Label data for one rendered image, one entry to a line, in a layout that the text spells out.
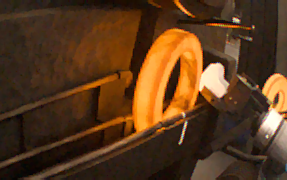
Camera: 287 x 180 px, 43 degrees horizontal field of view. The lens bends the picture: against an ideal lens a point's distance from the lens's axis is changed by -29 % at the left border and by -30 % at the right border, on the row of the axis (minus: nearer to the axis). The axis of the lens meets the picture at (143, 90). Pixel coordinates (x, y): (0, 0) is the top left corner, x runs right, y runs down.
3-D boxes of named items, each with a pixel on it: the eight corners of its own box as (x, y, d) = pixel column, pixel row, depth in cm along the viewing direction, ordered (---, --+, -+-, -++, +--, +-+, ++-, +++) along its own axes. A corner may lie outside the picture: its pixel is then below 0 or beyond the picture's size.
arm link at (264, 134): (266, 145, 87) (258, 157, 79) (255, 135, 89) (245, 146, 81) (284, 114, 84) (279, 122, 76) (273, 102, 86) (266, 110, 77)
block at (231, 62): (164, 151, 104) (188, 43, 98) (179, 144, 110) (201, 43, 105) (203, 162, 99) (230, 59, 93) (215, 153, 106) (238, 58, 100)
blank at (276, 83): (262, 73, 107) (268, 77, 104) (288, 74, 114) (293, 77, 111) (254, 127, 112) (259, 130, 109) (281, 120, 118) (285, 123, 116)
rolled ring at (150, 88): (207, 35, 84) (192, 29, 86) (167, 33, 68) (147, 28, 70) (189, 130, 89) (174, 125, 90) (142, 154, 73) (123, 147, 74)
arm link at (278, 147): (284, 180, 81) (296, 169, 72) (257, 158, 85) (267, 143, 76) (301, 152, 84) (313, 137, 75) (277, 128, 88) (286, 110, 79)
